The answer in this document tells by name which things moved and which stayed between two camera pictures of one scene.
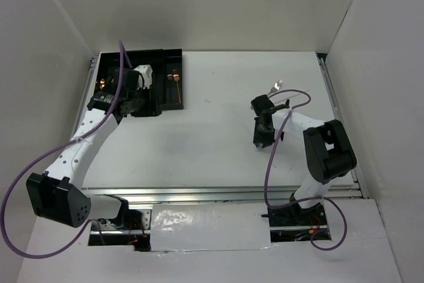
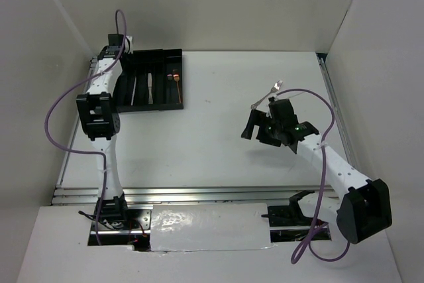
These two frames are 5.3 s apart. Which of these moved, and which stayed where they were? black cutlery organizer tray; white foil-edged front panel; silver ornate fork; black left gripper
Moved: black left gripper
Stayed: black cutlery organizer tray; white foil-edged front panel; silver ornate fork
